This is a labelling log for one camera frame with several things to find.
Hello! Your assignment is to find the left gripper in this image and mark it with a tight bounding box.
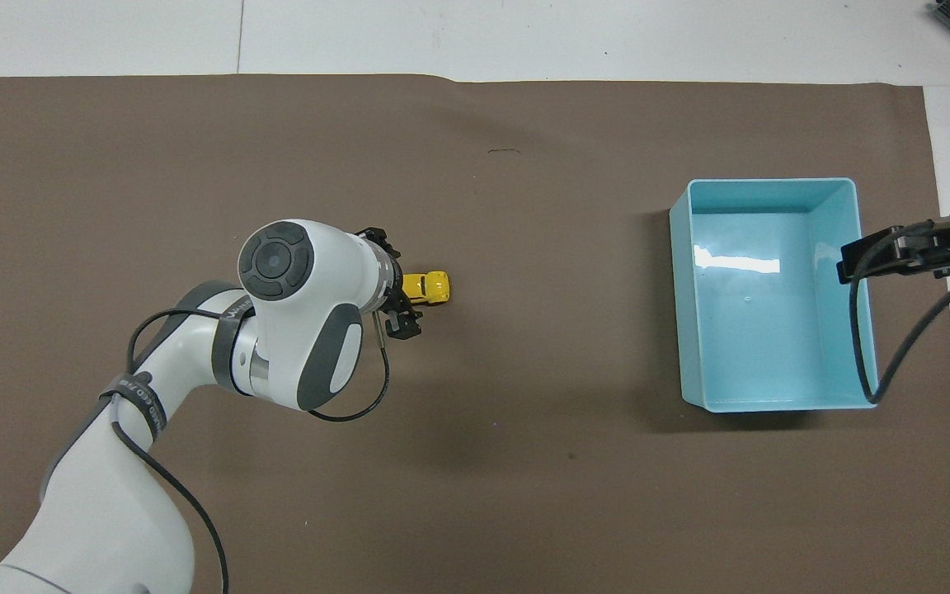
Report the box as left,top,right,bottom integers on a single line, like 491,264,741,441
357,226,425,342

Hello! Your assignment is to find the yellow toy beetle car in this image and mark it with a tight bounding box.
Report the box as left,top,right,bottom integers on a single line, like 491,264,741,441
402,271,452,307

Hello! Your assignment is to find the light blue plastic box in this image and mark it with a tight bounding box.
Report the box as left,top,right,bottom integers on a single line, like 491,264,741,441
669,177,881,413

